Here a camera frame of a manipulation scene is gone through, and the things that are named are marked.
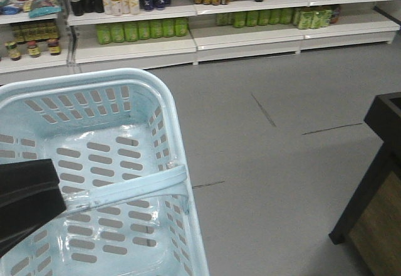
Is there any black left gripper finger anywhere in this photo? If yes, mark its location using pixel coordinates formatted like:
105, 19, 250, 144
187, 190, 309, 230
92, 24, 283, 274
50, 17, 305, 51
1, 183, 66, 257

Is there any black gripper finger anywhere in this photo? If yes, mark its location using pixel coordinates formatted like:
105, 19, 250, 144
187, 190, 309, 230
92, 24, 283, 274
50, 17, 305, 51
1, 159, 60, 195

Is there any light blue plastic basket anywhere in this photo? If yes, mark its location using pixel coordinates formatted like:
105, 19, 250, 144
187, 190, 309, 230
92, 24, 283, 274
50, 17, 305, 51
1, 68, 209, 275

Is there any white supermarket shelf unit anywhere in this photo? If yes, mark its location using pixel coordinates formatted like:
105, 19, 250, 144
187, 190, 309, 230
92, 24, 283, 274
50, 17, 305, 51
1, 0, 400, 84

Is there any black wood fruit display table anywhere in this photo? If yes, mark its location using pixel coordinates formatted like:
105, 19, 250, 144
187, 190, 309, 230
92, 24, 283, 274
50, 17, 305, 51
329, 92, 400, 275

